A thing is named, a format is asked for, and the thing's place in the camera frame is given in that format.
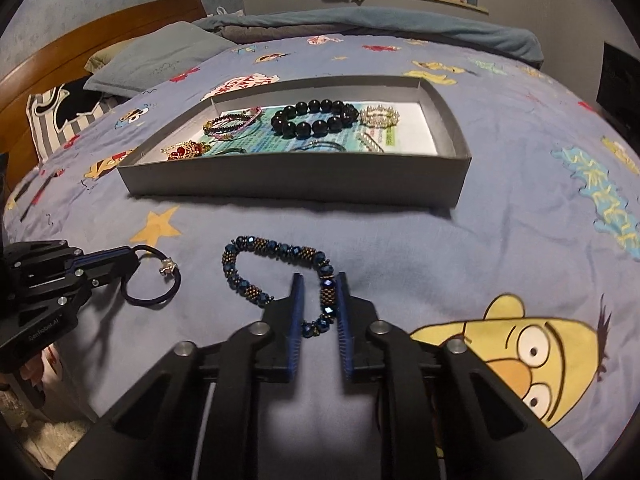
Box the wooden headboard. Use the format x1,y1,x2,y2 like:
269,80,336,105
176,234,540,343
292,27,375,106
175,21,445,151
1,0,206,186

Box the black monitor screen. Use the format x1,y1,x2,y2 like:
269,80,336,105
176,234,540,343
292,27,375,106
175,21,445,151
597,42,640,132

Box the large black bead bracelet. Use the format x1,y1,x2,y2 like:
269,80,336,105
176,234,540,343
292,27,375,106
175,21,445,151
270,98,362,141

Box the grey shallow cardboard box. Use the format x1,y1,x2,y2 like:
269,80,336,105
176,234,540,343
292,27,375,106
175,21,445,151
118,75,472,209

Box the striped black white pillow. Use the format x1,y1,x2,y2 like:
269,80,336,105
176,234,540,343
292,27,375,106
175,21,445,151
25,76,119,165

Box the printed paper sheet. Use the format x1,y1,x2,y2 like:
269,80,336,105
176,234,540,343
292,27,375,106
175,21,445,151
193,100,436,155

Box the teal folded blanket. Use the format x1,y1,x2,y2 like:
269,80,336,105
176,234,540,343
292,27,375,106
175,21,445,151
194,6,544,68

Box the pearl bar hair clip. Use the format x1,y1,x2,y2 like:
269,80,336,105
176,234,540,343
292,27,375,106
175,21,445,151
356,132,384,154

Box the grey blue pillow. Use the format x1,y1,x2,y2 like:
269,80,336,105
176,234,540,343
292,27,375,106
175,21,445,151
84,22,235,98

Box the black hair tie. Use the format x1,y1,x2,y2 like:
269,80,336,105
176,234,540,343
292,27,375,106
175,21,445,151
120,244,182,307

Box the pearl ring brooch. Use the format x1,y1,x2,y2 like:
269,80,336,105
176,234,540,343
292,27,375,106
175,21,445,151
359,104,399,129

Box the blue cartoon bed sheet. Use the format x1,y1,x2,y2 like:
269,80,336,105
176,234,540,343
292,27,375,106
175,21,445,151
3,36,639,472

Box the dark red bead bracelet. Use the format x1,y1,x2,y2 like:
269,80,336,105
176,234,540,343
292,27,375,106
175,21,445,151
202,112,254,141

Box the blue beaded bracelet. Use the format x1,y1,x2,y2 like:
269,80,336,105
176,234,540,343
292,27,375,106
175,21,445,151
221,234,338,338

